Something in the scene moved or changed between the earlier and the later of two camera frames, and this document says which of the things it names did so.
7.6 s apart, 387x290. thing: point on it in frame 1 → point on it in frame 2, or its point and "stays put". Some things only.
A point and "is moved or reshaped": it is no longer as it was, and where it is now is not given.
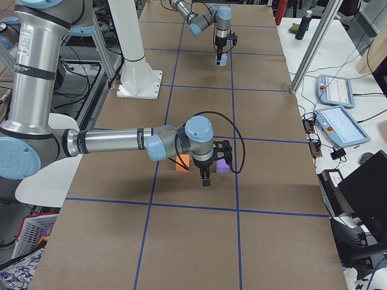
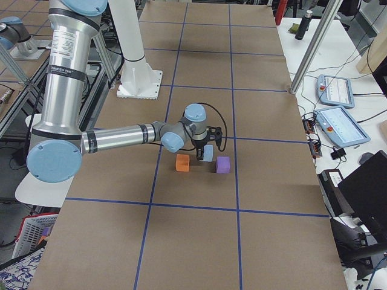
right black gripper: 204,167 → 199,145
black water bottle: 303,25 stays put
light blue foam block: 223,61 is moved or reshaped
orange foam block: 185,158 stays put
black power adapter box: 329,181 stays put
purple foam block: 222,167 stays put
